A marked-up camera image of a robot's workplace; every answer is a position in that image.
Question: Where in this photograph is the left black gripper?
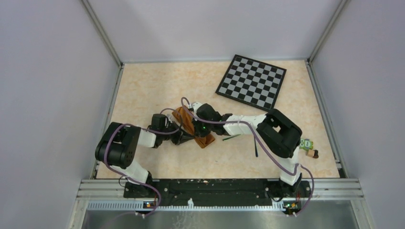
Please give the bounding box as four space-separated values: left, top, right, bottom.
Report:
160 121 194 145

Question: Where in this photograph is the brown cloth napkin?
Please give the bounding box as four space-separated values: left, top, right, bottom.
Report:
172 107 215 148

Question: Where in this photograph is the iridescent spoon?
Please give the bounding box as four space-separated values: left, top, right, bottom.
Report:
254 138 258 157

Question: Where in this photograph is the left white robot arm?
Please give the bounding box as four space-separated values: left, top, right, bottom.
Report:
95 114 194 197

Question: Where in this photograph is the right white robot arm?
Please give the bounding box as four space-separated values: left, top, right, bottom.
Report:
186 102 302 197

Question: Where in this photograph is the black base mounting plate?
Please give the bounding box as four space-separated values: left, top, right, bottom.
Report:
123 178 311 207

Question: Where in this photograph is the black grey checkerboard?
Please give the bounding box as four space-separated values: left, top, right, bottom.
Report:
215 54 287 112

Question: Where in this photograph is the green owl toy block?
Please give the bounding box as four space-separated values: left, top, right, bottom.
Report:
299 138 314 151

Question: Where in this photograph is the small brown wooden block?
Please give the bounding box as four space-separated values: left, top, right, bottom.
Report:
306 149 319 159

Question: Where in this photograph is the white slotted cable duct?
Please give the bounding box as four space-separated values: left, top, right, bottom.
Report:
87 200 285 211

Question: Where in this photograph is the aluminium frame rail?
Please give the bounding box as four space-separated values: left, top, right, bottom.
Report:
76 179 127 200

